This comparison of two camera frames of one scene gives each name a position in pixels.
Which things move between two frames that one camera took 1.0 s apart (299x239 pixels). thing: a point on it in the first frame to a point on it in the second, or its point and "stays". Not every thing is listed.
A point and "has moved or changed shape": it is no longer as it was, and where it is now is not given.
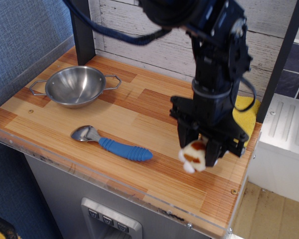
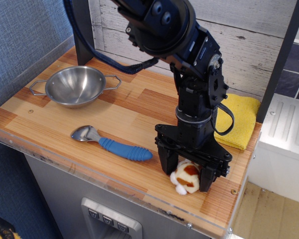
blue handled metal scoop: [87, 133] stays
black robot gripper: [211, 119] to [196, 140]
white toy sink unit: [280, 162] stays
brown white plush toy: [193, 155] has moved or changed shape
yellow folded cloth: [247, 119] stays
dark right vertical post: [298, 11] stays
